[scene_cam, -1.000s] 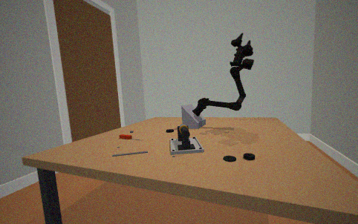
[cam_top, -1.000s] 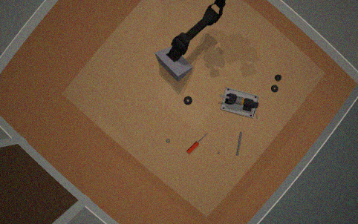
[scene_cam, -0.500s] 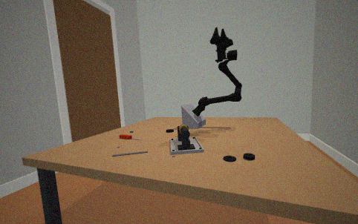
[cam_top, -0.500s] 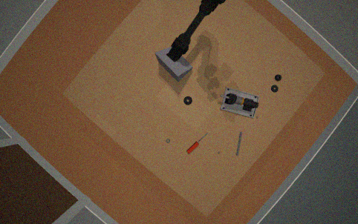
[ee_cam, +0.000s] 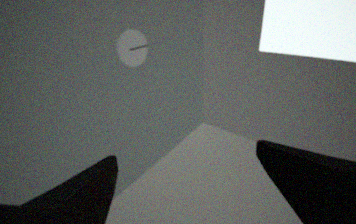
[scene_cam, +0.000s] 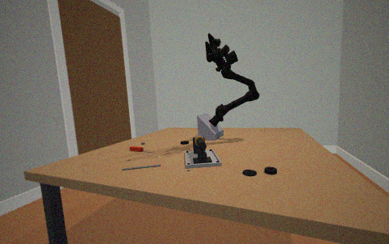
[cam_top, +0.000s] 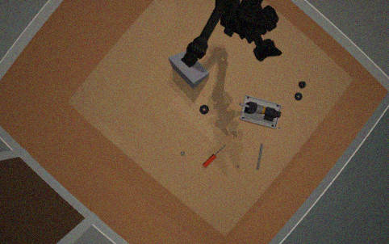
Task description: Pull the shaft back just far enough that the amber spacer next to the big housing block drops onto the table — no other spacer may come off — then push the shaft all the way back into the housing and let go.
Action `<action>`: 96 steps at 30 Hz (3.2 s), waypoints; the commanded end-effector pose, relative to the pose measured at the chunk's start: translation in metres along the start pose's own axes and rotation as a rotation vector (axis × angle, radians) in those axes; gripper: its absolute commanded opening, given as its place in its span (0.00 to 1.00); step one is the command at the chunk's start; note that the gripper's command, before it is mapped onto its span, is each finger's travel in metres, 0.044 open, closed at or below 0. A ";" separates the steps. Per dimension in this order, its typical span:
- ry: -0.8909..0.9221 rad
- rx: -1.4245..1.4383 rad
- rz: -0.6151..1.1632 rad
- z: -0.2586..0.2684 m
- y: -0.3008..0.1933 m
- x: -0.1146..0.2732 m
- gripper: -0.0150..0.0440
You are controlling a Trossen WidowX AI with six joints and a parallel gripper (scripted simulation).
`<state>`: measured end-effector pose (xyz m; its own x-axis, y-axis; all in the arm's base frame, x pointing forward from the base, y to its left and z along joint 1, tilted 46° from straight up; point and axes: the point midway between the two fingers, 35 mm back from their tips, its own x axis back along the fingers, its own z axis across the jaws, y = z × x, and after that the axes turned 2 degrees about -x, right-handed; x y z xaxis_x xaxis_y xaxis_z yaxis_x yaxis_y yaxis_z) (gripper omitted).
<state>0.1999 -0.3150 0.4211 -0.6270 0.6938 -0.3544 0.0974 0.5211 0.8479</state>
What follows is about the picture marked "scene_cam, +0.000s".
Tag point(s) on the red-handled screwdriver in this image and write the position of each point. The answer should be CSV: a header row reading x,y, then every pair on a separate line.
x,y
137,149

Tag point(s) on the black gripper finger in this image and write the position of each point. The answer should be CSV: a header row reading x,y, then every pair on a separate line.
x,y
209,50
212,40

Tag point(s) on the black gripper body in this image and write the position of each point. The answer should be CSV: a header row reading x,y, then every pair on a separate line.
x,y
215,58

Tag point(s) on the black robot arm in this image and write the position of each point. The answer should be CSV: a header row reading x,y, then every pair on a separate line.
x,y
225,68

